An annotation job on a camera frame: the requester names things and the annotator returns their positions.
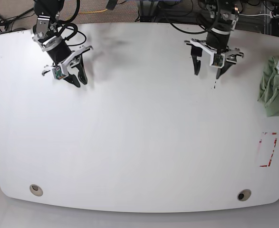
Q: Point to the black tripod legs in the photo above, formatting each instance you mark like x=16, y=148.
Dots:
x=10, y=9

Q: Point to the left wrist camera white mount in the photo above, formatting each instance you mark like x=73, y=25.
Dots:
x=217, y=58

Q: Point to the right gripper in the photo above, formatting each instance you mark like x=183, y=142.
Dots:
x=49, y=37

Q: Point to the right table cable grommet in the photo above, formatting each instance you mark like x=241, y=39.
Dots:
x=244, y=195

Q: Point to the table cable grommet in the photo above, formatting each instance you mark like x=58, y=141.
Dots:
x=244, y=195
x=36, y=190

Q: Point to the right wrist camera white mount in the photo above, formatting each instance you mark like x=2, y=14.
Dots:
x=60, y=70

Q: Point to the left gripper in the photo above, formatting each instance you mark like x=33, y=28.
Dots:
x=217, y=39

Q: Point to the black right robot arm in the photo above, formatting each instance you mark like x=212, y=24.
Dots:
x=53, y=8

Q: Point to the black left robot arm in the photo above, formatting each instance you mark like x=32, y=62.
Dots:
x=215, y=7

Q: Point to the green T-shirt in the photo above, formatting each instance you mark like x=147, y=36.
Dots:
x=269, y=87

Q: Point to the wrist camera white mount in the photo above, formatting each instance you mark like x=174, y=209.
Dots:
x=60, y=70
x=217, y=58

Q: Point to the red tape rectangle marking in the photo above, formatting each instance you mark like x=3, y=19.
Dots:
x=266, y=148

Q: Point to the left table cable grommet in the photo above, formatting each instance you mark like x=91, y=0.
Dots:
x=36, y=190

